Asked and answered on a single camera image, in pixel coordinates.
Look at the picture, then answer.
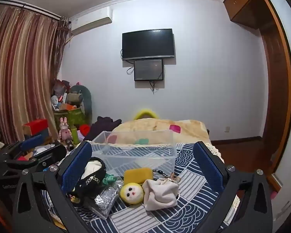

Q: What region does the striped brown curtain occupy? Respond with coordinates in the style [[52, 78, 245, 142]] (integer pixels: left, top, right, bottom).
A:
[[0, 3, 66, 147]]

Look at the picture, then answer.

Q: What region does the beige fleece blanket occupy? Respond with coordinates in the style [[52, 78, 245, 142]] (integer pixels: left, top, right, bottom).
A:
[[111, 118, 212, 149]]

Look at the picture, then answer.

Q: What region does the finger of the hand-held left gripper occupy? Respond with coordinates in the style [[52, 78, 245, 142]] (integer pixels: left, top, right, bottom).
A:
[[5, 143, 68, 173], [0, 134, 45, 162]]

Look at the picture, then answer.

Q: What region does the small black wall monitor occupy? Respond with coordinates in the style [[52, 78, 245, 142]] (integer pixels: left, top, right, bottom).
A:
[[134, 59, 164, 81]]

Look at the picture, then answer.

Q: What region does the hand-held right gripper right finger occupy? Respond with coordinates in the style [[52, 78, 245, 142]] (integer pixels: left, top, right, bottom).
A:
[[193, 141, 274, 233]]

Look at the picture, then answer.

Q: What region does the silver glitter pouch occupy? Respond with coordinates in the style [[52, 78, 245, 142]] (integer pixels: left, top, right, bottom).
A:
[[90, 184, 119, 220]]

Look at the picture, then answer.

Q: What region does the red knit item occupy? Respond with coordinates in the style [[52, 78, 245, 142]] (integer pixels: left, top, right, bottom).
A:
[[79, 124, 92, 136]]

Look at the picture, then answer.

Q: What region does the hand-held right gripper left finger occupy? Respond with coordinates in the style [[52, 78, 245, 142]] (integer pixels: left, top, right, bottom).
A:
[[12, 141, 95, 233]]

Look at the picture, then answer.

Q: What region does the white air conditioner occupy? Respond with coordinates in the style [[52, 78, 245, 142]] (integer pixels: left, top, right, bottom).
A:
[[68, 7, 113, 36]]

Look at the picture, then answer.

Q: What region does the red box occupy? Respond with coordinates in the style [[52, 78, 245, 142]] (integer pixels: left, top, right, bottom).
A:
[[23, 119, 49, 136]]

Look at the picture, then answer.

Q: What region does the green bottle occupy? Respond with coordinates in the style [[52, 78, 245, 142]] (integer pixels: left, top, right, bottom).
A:
[[71, 126, 81, 143]]

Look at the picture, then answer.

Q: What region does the yellow plush doll head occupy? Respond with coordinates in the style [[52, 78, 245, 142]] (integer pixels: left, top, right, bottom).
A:
[[120, 183, 145, 205]]

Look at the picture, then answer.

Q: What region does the dark purple garment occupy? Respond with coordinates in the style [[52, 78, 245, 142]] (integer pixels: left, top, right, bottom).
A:
[[84, 116, 122, 142]]

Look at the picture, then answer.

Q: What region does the yellow plush ring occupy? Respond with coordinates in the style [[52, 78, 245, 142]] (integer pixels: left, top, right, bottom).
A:
[[133, 109, 161, 121]]

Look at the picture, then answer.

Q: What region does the pink bunny doll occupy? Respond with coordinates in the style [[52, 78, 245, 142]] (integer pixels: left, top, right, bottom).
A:
[[59, 117, 73, 141]]

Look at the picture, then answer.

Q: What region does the black braided cord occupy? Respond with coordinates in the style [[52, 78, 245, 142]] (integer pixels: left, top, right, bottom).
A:
[[152, 168, 181, 183]]

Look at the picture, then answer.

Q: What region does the clear plastic storage box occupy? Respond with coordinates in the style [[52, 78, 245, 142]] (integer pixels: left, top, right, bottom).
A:
[[91, 130, 178, 178]]

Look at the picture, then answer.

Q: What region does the wall-mounted black television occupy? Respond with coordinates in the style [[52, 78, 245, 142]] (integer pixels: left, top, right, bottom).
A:
[[122, 28, 175, 61]]

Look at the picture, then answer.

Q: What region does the white lace cloth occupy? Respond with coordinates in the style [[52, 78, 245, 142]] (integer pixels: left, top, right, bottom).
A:
[[209, 141, 225, 163]]

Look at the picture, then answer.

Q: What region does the green scrunchie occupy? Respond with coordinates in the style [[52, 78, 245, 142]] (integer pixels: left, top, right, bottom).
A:
[[102, 173, 120, 188]]

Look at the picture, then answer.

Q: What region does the beige drawstring pouch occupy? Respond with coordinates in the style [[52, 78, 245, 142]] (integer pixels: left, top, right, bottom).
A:
[[142, 178, 180, 211]]

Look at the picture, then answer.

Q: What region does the yellow sponge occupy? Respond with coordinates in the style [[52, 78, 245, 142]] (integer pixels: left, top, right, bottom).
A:
[[124, 167, 153, 185]]

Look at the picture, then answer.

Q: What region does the pile of clutter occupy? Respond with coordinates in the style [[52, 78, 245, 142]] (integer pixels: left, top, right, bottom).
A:
[[50, 79, 83, 111]]

